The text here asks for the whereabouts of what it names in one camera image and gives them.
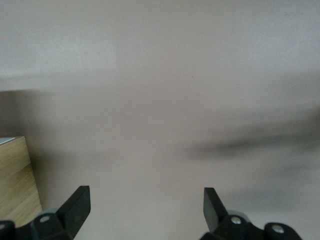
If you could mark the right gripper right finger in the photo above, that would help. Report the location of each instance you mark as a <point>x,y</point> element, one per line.
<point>215,212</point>

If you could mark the wooden drawer cabinet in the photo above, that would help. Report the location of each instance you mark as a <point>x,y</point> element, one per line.
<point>15,180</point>

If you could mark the brown paper table cover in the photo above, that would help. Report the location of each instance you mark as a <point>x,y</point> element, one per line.
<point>160,75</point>

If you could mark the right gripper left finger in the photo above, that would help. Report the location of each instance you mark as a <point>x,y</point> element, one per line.
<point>72,212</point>

